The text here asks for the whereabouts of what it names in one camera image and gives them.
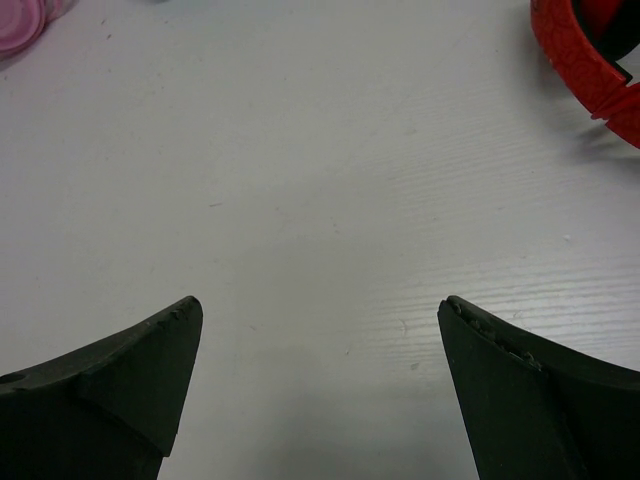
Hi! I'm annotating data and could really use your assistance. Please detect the pink gaming headphones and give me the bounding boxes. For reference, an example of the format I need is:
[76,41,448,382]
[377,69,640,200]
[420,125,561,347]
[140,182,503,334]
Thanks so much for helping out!
[1,0,76,62]

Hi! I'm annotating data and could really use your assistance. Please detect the red black headphones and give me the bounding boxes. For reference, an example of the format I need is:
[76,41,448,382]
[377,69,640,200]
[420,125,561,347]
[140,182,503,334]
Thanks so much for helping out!
[529,0,639,147]

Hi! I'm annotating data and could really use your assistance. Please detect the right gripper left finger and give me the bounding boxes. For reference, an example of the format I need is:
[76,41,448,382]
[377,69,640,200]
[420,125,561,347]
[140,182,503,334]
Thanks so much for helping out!
[1,296,203,479]

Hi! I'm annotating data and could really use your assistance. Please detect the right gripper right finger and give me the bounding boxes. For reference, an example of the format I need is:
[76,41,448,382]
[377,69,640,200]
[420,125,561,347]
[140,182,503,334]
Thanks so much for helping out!
[437,296,639,479]

